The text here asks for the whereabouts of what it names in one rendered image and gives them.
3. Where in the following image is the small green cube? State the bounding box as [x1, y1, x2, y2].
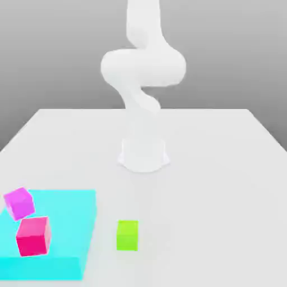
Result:
[116, 220, 139, 252]

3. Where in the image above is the small violet cube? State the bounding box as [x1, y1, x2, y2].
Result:
[3, 187, 36, 221]

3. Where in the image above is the small red cube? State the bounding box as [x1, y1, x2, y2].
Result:
[16, 216, 52, 257]

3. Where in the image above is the large cyan box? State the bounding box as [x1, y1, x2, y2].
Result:
[0, 189, 98, 281]

